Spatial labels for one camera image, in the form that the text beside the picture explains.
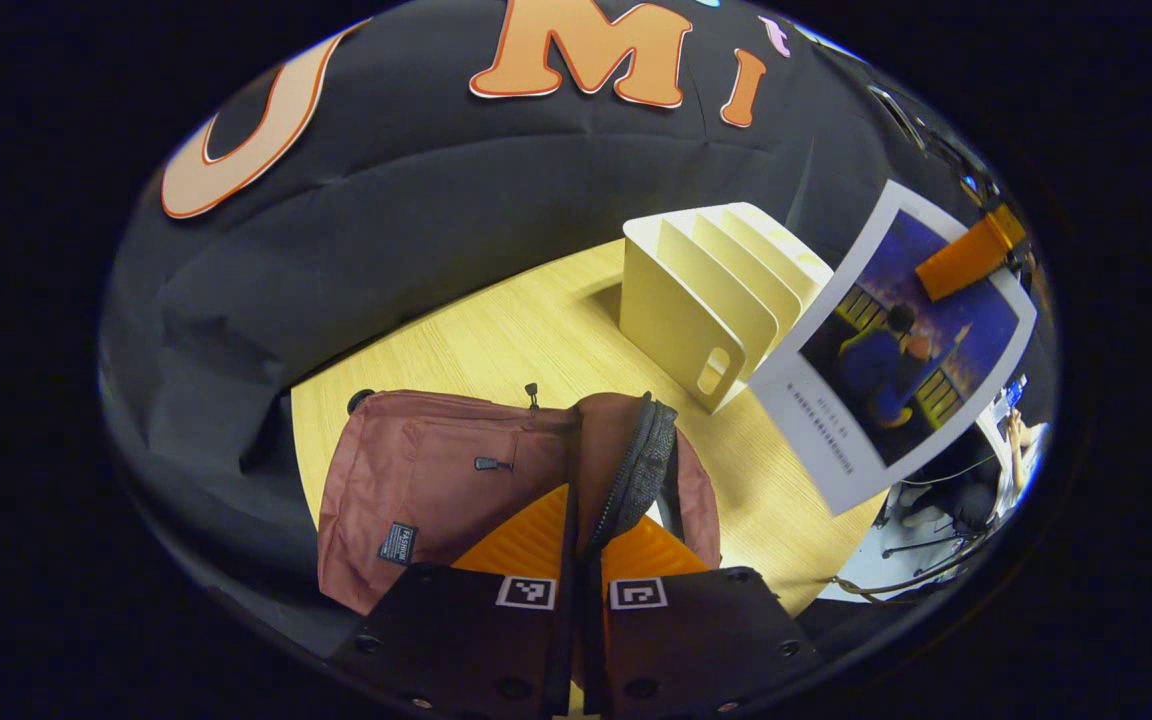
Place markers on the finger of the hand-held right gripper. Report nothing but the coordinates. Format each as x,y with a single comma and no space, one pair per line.
966,255

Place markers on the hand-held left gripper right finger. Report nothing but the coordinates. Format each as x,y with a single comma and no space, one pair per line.
596,650

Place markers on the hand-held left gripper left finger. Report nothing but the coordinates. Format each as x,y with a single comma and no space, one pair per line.
561,650

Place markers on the blue cover book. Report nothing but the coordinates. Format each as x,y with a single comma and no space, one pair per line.
886,370

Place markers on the red-brown schoolbag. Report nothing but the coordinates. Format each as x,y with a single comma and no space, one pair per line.
436,470

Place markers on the white bookshelf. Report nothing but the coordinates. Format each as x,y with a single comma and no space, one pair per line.
671,320

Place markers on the blue bottle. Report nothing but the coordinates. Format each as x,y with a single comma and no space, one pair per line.
1014,390

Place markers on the dark office chair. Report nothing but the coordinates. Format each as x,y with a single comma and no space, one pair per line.
971,505

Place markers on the black backdrop cloth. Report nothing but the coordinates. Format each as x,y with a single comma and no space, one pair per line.
436,220

